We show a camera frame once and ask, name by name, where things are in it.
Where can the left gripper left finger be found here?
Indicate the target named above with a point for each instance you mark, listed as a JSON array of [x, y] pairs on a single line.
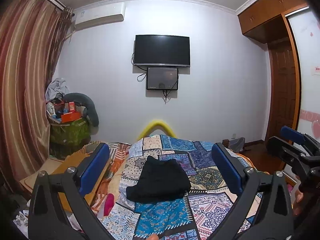
[[58, 209]]

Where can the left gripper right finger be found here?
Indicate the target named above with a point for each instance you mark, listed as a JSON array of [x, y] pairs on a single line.
[[273, 218]]

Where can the black pants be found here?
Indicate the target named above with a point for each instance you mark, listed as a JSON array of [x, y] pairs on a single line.
[[160, 181]]

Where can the right hand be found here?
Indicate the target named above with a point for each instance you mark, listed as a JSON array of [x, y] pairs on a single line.
[[297, 205]]

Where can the wooden lap desk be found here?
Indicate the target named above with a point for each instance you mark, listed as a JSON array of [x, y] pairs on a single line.
[[71, 183]]

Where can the pink object on bed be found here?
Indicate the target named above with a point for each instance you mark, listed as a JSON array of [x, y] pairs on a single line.
[[109, 204]]

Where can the grey bag on floor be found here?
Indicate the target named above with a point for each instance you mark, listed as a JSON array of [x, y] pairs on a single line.
[[237, 145]]

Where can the green fabric storage box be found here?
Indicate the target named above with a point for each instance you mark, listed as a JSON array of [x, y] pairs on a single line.
[[68, 137]]

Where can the orange box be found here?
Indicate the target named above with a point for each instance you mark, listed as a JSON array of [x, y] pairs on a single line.
[[70, 117]]

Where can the patchwork blue bed quilt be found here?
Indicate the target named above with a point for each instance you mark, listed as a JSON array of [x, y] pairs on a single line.
[[195, 216]]

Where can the grey neck pillow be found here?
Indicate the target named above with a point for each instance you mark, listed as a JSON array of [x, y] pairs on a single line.
[[84, 101]]

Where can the wooden overhead cabinet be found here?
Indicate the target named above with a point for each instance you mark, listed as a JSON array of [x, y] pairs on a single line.
[[264, 20]]

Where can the grey cloth on pile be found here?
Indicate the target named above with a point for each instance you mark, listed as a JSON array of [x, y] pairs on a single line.
[[57, 86]]

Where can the striped pink curtain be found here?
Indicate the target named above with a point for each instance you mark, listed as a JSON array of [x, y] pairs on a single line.
[[32, 36]]

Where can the white air conditioner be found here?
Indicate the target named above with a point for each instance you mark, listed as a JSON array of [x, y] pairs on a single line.
[[88, 17]]

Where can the yellow foam bed rail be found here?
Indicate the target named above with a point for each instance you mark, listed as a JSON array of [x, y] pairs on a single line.
[[155, 125]]

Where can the small wall monitor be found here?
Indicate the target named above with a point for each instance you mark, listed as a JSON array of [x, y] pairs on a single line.
[[164, 78]]

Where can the wall mounted black television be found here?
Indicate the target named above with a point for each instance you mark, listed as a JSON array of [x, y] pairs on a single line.
[[162, 50]]

